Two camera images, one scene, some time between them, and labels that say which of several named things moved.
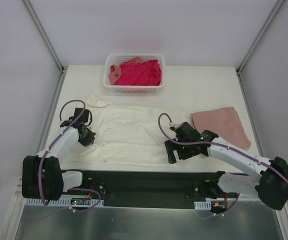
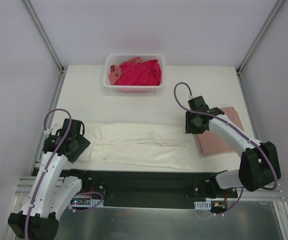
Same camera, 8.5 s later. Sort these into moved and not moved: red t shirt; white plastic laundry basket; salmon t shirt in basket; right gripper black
Moved: right gripper black
Not moved: red t shirt; white plastic laundry basket; salmon t shirt in basket
